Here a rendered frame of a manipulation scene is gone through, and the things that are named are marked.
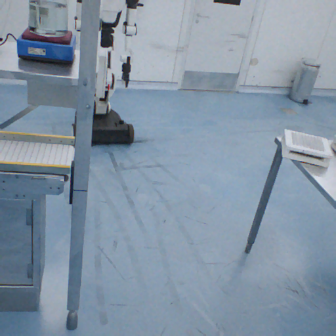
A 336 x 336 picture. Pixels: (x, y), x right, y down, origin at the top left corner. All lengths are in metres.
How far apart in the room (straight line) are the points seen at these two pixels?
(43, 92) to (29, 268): 0.86
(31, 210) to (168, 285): 1.03
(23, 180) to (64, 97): 0.39
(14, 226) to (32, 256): 0.20
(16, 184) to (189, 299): 1.25
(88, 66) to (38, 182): 0.56
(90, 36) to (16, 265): 1.19
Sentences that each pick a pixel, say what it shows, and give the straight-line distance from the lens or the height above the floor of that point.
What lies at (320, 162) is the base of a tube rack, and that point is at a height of 0.91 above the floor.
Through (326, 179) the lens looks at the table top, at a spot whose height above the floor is 0.88.
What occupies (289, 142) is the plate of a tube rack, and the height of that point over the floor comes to 0.96.
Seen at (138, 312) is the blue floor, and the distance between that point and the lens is 2.37.
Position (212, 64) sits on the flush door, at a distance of 5.94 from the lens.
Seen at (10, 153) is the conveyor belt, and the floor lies 0.90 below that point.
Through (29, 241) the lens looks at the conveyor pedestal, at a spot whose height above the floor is 0.48.
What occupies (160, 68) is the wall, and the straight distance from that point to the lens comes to 5.66.
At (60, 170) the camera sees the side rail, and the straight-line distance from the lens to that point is 1.71.
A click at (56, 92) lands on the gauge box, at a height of 1.17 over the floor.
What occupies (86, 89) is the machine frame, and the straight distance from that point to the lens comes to 1.49.
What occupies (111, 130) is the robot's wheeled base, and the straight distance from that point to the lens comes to 3.85.
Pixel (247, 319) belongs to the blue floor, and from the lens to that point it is 2.51.
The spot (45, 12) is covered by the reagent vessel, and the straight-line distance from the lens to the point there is 1.60.
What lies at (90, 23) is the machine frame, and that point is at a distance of 1.43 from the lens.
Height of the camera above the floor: 1.80
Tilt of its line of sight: 29 degrees down
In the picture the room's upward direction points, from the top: 10 degrees clockwise
